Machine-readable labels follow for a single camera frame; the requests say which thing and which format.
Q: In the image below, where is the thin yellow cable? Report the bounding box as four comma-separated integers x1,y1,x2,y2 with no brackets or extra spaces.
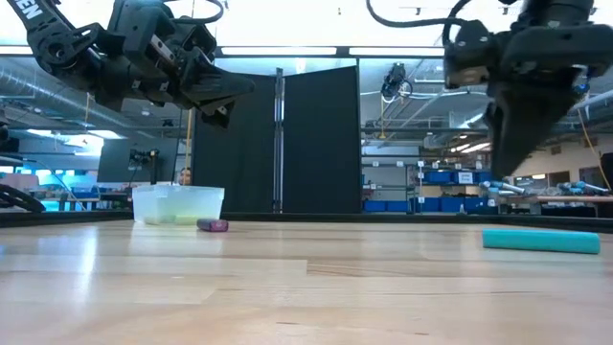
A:
577,107,613,193

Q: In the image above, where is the metal storage shelf rack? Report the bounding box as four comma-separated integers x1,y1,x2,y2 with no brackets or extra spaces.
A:
361,160,511,216

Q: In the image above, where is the silver ventilation duct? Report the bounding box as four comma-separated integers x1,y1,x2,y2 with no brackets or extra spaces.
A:
0,64,116,128

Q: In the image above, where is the black ceiling-hung device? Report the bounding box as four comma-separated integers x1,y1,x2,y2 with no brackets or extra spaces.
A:
379,61,415,103

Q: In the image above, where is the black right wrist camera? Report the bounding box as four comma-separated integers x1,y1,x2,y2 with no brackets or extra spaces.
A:
443,19,495,91

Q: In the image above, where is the black folding partition screen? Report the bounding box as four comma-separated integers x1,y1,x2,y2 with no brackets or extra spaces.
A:
192,65,363,216

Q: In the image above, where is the black office chair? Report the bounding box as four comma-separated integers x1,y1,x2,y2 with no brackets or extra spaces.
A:
600,151,613,193

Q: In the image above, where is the black cable bundle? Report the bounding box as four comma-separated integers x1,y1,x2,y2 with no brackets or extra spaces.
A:
0,183,47,214

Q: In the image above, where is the ceiling light strip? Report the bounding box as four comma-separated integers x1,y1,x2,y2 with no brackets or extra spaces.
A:
348,46,446,58
220,46,338,57

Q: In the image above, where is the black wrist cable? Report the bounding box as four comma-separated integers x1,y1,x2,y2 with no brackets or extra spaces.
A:
366,0,473,30
170,0,226,26

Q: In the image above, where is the clear plastic bin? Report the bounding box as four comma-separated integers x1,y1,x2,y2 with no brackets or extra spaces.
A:
131,184,226,226

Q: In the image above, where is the wooden workbench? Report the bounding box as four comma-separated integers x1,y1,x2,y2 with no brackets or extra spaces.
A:
500,194,613,218

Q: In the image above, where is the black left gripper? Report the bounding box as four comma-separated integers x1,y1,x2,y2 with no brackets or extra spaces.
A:
97,41,257,128

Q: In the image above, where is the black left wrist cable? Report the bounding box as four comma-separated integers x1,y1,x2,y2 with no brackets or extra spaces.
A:
170,0,226,26

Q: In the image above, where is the yellow power cable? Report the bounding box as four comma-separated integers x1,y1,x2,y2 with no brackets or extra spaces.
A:
184,107,195,186

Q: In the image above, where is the teal toy block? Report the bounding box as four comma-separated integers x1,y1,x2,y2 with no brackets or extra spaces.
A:
481,228,602,256

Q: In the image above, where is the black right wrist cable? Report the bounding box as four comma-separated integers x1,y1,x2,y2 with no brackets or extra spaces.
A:
366,0,473,30

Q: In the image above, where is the black aluminium table frame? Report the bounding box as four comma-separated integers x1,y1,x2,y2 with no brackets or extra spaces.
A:
0,210,613,235

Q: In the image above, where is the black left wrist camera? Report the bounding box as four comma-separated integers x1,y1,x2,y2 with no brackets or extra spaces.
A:
174,18,217,61

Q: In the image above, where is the dark computer monitor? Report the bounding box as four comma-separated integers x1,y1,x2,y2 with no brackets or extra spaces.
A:
96,137,180,185

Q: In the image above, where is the purple toy block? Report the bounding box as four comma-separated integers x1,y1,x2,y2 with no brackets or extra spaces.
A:
196,218,230,234

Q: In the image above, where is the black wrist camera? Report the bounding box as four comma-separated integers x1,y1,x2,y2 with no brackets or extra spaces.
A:
174,18,217,61
443,19,495,91

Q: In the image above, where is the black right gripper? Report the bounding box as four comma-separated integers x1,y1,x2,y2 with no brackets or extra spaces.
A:
484,22,613,180

